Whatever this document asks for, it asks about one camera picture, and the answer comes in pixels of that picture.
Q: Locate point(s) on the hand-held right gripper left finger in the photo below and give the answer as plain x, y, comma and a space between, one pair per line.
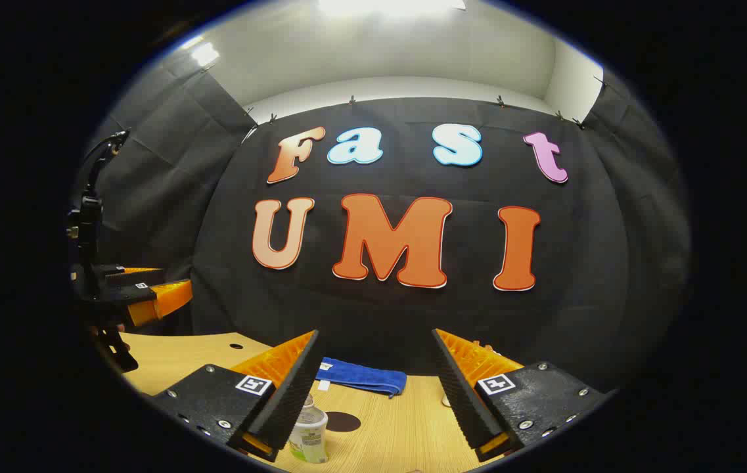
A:
291, 401

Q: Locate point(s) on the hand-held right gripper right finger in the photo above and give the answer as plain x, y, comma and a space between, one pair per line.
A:
462, 401

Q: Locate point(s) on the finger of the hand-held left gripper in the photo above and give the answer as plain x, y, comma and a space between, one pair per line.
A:
163, 301
130, 276

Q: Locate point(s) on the clear plastic water bottle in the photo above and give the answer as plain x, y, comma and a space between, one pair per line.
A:
309, 430

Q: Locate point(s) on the dark brown round coaster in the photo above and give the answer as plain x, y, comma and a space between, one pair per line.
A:
345, 422

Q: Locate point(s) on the blue folded towel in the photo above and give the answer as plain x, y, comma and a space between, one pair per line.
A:
363, 376

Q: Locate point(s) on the black backdrop cloth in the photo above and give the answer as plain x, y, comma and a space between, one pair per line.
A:
380, 315

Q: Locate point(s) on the ceiling light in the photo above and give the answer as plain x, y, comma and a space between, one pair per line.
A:
386, 5

